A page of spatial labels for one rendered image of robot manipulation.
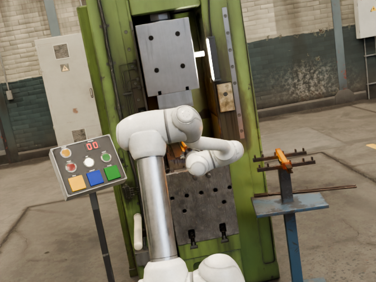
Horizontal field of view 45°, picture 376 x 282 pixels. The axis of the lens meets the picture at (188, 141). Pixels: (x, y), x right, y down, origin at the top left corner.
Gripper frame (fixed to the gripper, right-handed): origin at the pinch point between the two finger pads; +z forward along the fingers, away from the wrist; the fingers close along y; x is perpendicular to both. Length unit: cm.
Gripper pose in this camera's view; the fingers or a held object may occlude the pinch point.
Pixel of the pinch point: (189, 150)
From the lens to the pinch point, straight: 257.1
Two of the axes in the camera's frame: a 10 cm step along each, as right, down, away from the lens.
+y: 9.8, -1.8, 0.8
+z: -1.1, -1.9, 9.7
